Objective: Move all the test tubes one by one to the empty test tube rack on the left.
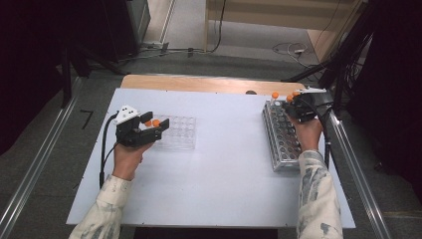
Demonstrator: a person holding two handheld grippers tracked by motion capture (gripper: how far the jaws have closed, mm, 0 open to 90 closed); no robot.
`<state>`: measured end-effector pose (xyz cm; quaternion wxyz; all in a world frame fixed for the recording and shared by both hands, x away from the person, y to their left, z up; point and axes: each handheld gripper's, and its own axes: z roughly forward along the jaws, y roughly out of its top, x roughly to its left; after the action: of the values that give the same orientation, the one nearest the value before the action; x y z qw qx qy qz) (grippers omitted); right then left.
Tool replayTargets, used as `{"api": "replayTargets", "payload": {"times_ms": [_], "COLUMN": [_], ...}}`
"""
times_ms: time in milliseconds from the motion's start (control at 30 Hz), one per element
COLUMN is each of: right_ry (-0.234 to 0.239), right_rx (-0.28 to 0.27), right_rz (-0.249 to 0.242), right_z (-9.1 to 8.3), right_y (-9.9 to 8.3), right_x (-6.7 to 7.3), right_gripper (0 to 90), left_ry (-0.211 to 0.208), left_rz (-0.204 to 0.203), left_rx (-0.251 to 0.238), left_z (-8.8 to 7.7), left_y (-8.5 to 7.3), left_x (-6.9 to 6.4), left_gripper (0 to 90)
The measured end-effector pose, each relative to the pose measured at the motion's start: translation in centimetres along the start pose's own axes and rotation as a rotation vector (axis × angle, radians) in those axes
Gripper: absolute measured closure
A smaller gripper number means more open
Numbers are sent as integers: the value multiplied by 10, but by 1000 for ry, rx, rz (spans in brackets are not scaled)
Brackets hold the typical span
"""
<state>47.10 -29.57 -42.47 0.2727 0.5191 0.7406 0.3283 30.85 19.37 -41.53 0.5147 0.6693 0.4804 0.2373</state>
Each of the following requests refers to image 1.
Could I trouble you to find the power strip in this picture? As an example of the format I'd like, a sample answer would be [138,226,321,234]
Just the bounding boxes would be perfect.
[141,41,170,55]

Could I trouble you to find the person's right hand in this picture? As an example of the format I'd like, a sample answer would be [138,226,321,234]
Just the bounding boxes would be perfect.
[288,115,324,153]

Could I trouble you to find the metal test tube rack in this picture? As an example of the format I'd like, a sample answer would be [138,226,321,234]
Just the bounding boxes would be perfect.
[261,99,305,173]

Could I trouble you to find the white floor cable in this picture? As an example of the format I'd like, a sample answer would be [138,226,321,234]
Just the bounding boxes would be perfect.
[272,41,313,69]

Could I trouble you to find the person's left hand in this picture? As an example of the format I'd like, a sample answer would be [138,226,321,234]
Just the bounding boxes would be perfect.
[112,141,154,182]

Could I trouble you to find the metal floor rail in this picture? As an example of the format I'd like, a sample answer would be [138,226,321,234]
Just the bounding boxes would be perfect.
[0,76,84,239]
[326,109,392,239]

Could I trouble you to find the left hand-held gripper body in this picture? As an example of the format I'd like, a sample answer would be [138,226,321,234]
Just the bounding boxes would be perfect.
[114,105,157,148]

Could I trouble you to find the black stand with cables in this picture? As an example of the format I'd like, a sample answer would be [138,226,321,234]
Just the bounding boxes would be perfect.
[282,0,377,118]

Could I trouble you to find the wooden shelf unit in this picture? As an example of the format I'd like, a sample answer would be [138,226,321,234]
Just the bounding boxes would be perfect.
[203,0,369,64]

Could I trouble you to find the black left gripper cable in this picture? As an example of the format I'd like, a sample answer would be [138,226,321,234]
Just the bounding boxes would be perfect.
[99,113,119,189]

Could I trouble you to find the black floor cable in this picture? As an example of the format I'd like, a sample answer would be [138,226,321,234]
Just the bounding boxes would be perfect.
[205,0,227,54]

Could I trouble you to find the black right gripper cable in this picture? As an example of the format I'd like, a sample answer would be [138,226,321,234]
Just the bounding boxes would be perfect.
[307,98,333,167]

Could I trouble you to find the clear plastic well plate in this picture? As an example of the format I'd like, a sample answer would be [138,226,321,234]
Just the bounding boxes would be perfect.
[145,114,197,151]

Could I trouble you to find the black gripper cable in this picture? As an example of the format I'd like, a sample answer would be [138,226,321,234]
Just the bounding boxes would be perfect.
[307,98,333,167]
[99,113,119,189]

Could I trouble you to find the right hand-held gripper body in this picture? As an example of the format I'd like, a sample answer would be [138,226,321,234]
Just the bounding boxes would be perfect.
[293,87,334,123]

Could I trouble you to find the black cabinet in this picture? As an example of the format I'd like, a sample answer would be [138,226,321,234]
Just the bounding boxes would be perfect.
[99,0,152,63]

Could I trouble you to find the white board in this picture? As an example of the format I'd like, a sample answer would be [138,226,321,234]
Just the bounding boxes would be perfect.
[65,87,356,230]

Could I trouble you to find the wooden table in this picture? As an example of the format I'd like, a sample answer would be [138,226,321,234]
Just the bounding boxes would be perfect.
[119,74,309,98]

